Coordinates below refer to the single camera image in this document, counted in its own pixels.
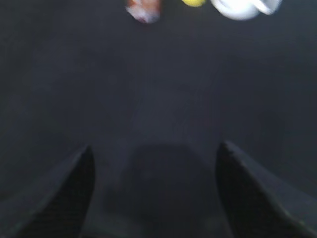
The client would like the white ceramic mug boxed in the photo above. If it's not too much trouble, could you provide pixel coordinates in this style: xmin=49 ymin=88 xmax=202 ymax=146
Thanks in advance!
xmin=211 ymin=0 xmax=282 ymax=21

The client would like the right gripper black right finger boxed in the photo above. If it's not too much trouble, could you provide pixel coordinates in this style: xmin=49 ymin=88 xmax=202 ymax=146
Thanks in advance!
xmin=215 ymin=141 xmax=317 ymax=238

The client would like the brown coffee drink bottle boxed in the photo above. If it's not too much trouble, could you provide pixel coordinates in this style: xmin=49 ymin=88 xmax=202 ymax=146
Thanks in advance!
xmin=125 ymin=0 xmax=161 ymax=24

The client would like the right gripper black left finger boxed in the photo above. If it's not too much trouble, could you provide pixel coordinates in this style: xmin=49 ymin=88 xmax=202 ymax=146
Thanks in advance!
xmin=0 ymin=146 xmax=96 ymax=238

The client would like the yellow paper cup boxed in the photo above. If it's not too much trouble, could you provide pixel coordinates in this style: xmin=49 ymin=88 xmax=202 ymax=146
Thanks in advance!
xmin=182 ymin=0 xmax=206 ymax=7

